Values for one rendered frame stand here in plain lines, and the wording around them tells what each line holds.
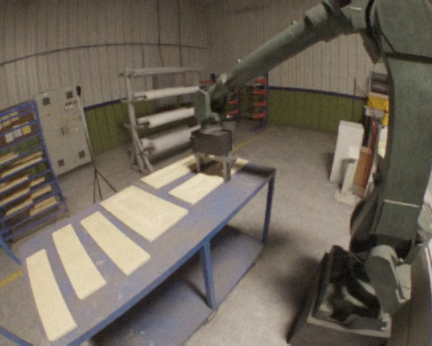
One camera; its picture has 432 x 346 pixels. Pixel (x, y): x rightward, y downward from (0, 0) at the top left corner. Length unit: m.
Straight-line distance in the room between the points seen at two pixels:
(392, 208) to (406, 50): 0.52
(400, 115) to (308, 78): 6.89
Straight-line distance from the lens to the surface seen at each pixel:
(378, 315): 1.32
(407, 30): 0.75
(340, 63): 7.42
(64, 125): 5.25
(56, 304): 0.87
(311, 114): 7.53
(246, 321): 1.78
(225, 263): 1.72
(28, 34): 6.24
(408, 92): 0.71
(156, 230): 0.93
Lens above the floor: 1.65
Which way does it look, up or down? 26 degrees down
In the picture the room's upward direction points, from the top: 3 degrees counter-clockwise
